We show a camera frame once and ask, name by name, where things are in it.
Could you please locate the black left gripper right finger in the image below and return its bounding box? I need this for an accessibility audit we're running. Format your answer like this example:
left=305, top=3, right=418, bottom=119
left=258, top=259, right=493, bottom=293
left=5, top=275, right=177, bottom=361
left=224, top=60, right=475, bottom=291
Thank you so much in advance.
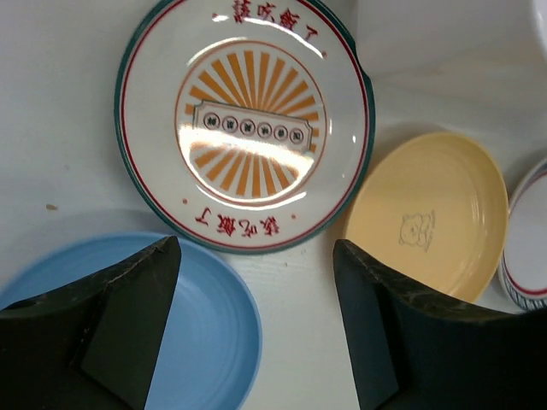
left=332, top=239, right=546, bottom=409

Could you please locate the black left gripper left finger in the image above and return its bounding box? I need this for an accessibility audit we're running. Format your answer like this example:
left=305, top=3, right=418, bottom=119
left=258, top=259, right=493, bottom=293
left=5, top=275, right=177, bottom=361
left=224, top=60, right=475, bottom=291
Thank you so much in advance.
left=1, top=236, right=181, bottom=409

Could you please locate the light blue plate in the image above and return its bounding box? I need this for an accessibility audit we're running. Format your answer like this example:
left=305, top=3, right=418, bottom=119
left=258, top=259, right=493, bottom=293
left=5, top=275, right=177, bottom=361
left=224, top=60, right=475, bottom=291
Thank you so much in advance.
left=1, top=231, right=262, bottom=409

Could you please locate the white plate green red rim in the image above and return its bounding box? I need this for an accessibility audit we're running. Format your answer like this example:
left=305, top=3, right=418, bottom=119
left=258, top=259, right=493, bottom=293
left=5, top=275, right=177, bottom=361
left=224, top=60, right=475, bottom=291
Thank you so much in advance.
left=498, top=160, right=546, bottom=311

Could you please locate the yellow bear plate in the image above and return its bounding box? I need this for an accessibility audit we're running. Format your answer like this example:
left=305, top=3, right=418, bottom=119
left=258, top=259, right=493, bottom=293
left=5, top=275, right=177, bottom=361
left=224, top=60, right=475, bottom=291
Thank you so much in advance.
left=344, top=132, right=509, bottom=302

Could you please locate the white plate orange sunburst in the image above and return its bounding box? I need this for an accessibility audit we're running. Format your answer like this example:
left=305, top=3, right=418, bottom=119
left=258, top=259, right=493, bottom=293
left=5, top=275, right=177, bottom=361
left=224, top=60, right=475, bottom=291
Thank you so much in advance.
left=114, top=1, right=375, bottom=254

